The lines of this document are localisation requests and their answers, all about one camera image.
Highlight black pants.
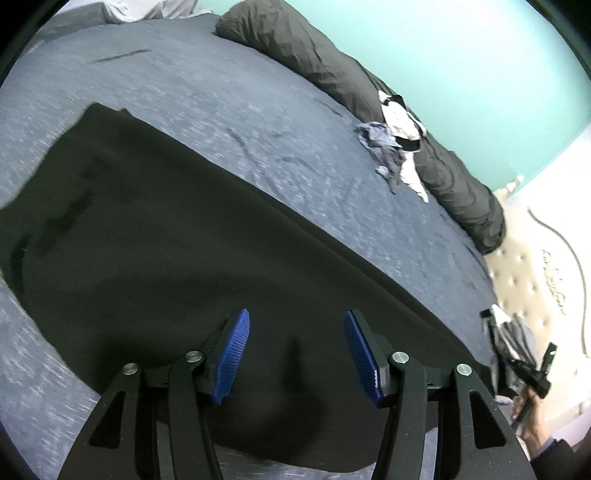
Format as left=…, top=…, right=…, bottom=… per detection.
left=1, top=104, right=472, bottom=472

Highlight grey white clothes pile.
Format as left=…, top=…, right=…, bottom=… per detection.
left=480, top=304, right=539, bottom=397

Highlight person right hand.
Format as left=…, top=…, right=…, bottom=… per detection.
left=511, top=387, right=554, bottom=459

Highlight cream tufted headboard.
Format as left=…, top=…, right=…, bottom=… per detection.
left=482, top=174, right=591, bottom=416

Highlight dark grey rolled duvet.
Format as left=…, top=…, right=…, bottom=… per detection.
left=215, top=1, right=506, bottom=254

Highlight small blue grey garment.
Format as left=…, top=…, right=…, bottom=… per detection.
left=355, top=122, right=406, bottom=194

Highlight white and black garment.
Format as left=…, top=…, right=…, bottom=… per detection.
left=378, top=90, right=429, bottom=203

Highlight blue grey bed sheet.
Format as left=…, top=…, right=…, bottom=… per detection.
left=1, top=14, right=496, bottom=362

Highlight light grey blanket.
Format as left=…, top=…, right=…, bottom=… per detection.
left=102, top=0, right=197, bottom=24

